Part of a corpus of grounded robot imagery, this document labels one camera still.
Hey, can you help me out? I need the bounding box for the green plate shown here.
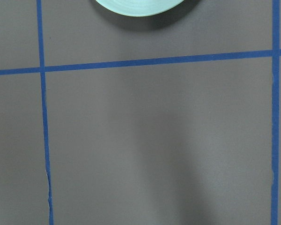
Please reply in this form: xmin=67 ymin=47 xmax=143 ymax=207
xmin=97 ymin=0 xmax=184 ymax=17

